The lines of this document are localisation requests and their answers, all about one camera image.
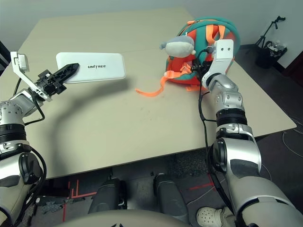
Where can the grey robot torso shell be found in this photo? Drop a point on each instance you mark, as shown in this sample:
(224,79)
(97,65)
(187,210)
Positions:
(118,220)

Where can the grey crumpled floor debris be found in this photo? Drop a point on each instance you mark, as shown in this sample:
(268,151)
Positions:
(54,206)

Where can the orange and teal backpack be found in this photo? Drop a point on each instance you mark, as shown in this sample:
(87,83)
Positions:
(227,27)

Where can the grey white plush toy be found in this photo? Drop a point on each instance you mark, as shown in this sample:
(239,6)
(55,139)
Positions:
(177,48)

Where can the dark grey robot left leg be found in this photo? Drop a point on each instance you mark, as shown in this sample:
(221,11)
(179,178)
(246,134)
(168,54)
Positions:
(106,196)

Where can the black bin with clutter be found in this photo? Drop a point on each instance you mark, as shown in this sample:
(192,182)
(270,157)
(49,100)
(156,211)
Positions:
(265,60)

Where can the black tripod stand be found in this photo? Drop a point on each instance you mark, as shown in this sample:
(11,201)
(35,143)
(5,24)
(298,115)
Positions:
(261,39)

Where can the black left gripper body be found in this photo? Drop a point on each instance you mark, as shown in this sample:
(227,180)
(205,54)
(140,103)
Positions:
(50,86)

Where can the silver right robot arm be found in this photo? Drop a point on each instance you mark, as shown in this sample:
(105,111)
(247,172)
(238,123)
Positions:
(227,94)

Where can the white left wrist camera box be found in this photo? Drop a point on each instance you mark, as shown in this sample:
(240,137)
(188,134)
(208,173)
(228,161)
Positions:
(21,62)

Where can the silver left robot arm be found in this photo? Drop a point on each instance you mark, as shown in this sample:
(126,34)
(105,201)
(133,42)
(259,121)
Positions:
(14,108)

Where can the side table with black frame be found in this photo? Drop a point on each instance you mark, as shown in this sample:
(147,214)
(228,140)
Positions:
(3,59)

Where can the dark grey robot leg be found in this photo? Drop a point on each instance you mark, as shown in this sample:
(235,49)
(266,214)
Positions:
(106,196)
(170,196)

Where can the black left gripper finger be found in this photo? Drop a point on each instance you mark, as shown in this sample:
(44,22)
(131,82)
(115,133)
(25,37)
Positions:
(67,71)

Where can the dark grey robot right leg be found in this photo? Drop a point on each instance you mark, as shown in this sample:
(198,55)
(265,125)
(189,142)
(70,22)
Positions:
(170,196)

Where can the dark brown door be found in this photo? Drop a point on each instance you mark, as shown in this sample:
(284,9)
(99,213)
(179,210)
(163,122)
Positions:
(296,68)

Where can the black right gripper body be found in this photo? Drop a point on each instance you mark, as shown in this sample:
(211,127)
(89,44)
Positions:
(203,66)

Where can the white Unitree box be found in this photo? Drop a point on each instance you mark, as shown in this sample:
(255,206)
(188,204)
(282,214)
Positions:
(101,68)

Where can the olive trouser leg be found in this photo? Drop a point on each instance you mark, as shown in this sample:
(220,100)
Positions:
(228,216)

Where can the white perforated clog shoe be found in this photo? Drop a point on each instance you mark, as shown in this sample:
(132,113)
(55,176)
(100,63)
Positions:
(209,216)

